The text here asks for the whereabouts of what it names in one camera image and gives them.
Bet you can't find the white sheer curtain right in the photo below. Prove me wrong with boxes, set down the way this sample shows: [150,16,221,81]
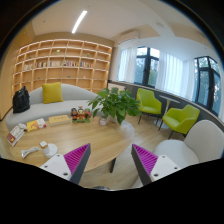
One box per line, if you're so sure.
[155,52,195,100]

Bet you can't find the green potted plant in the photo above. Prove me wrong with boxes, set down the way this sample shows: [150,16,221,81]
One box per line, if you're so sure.
[88,87,141,124]

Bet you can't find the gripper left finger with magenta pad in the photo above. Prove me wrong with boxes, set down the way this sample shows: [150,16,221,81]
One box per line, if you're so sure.
[41,144,91,184]

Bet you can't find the white charger plug with cable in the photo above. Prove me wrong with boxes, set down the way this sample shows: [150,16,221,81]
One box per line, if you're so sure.
[21,141,48,159]

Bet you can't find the ceiling strip light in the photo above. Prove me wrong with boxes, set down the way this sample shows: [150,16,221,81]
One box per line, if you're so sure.
[71,10,88,34]

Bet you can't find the green armchair right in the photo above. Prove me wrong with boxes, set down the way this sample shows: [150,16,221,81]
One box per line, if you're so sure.
[161,105,200,134]

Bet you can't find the yellow cushion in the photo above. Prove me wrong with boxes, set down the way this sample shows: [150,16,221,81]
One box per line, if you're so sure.
[42,82,63,104]

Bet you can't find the wall air conditioner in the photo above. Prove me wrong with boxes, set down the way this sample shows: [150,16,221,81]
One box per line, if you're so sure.
[116,31,139,44]

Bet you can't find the wooden wall bookshelf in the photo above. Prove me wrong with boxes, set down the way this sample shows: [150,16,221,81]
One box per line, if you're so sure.
[12,39,112,94]

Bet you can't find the white armchair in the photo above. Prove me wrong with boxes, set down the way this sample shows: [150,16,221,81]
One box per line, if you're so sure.
[133,120,224,188]

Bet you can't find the small round white side table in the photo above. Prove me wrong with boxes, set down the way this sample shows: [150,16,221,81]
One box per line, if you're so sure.
[154,95,180,129]

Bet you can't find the black framed window right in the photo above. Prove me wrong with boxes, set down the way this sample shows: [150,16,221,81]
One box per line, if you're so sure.
[194,56,221,115]

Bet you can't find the green armchair left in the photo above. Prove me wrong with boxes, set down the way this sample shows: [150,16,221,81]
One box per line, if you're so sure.
[136,88,162,119]

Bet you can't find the white and red small book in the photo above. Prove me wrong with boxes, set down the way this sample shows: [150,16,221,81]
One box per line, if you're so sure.
[37,118,46,128]

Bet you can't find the black backpack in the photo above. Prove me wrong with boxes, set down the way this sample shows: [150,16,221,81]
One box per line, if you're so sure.
[13,86,30,113]

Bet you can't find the colourful figurine toys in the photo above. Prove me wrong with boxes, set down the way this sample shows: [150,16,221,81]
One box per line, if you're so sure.
[70,106,92,123]

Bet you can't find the white sheer curtain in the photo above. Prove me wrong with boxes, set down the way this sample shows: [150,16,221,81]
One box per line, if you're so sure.
[118,47,137,83]
[155,52,195,100]

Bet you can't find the black framed window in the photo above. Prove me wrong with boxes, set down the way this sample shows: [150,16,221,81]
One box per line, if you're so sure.
[134,46,160,88]
[194,56,221,115]

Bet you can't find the tan wooden box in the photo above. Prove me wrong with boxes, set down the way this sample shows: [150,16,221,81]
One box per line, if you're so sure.
[49,115,70,126]

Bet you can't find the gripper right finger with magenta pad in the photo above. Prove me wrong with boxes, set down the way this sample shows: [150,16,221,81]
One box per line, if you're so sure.
[131,144,180,186]

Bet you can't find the white round charging base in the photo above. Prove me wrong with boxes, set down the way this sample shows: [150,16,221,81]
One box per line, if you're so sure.
[41,143,58,158]

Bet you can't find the small white object on table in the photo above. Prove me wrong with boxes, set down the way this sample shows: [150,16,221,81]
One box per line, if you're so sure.
[18,123,27,131]

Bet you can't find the light grey sofa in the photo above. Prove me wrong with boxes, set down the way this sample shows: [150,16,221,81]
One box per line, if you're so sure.
[5,84,97,131]

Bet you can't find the white sheer curtain left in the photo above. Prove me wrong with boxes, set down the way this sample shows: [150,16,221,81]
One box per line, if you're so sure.
[118,47,137,83]

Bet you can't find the black framed window left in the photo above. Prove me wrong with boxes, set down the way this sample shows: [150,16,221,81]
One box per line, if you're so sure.
[134,46,160,88]

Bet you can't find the green armchair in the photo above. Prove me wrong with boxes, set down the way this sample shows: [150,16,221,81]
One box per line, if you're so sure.
[161,105,200,134]
[136,88,162,119]

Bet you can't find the yellow book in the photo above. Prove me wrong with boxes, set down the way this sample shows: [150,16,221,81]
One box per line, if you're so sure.
[27,120,39,132]

